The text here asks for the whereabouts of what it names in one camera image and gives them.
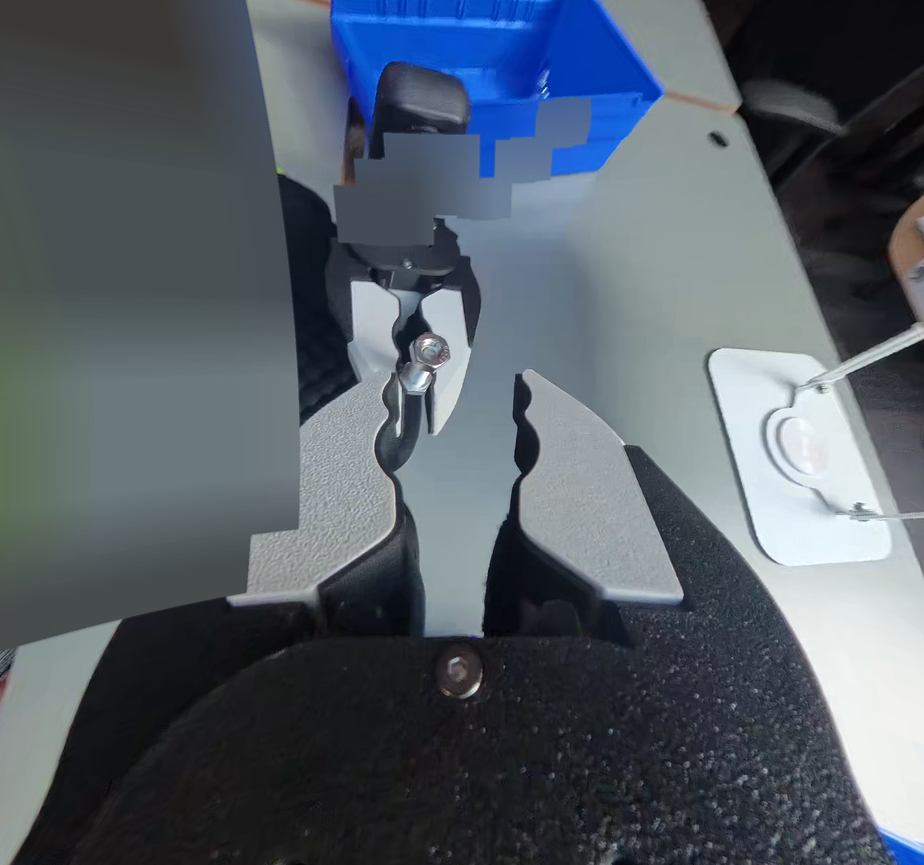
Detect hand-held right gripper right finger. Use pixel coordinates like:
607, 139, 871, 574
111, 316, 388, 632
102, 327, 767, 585
505, 369, 685, 605

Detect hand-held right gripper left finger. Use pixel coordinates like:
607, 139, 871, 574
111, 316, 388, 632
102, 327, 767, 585
230, 370, 421, 607

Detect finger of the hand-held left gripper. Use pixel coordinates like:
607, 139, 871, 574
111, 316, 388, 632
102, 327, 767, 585
422, 276, 483, 438
348, 279, 405, 381

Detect silver bolt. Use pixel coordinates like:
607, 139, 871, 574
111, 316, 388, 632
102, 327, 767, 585
397, 333, 453, 395

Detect blue plastic bin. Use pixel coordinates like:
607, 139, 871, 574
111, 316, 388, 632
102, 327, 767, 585
877, 825, 924, 865
330, 0, 665, 180

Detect person's left hand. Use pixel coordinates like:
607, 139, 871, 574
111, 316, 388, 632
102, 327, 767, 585
278, 175, 359, 424

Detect black office chair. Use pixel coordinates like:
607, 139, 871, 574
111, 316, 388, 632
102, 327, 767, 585
736, 64, 924, 180

